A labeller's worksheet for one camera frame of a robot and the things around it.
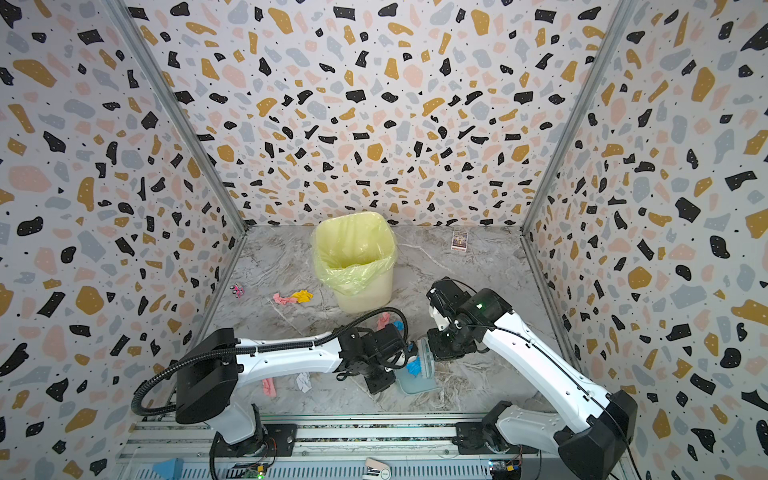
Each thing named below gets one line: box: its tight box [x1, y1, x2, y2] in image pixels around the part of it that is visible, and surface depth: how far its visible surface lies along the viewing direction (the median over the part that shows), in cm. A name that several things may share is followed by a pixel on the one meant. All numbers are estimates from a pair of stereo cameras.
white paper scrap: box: [296, 372, 312, 393], surface depth 83 cm
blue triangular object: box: [152, 458, 184, 480], surface depth 70 cm
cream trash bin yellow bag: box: [310, 212, 398, 313], surface depth 89 cm
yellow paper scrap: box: [292, 290, 314, 303], surface depth 102 cm
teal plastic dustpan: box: [394, 366, 441, 394], surface depth 84 cm
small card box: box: [451, 231, 469, 253], surface depth 119 cm
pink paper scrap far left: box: [273, 293, 298, 305], surface depth 101 cm
